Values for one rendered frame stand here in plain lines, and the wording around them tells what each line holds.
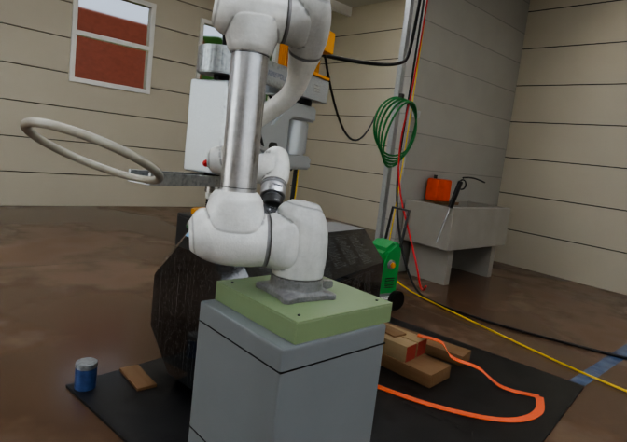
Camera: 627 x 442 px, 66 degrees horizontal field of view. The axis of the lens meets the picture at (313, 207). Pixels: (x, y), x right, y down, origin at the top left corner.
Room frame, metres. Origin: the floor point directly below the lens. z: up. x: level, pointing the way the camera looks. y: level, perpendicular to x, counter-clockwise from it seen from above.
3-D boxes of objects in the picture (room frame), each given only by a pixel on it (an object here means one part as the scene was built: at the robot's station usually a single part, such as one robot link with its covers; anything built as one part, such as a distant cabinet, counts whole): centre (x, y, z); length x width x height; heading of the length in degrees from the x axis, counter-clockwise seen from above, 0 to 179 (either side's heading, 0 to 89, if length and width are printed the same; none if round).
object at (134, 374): (2.38, 0.80, 0.02); 0.25 x 0.10 x 0.01; 42
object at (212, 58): (2.61, 0.32, 1.61); 0.96 x 0.25 x 0.17; 153
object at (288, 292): (1.41, 0.01, 0.89); 0.22 x 0.18 x 0.06; 126
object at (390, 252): (4.15, -0.64, 0.43); 0.35 x 0.35 x 0.87; 35
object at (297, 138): (2.89, 0.18, 1.34); 0.19 x 0.19 x 0.20
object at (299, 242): (1.40, 0.04, 1.03); 0.18 x 0.16 x 0.22; 105
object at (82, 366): (2.24, 1.01, 0.08); 0.10 x 0.10 x 0.13
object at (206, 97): (2.37, 0.45, 1.32); 0.36 x 0.22 x 0.45; 153
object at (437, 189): (5.73, -1.47, 1.00); 0.50 x 0.22 x 0.33; 133
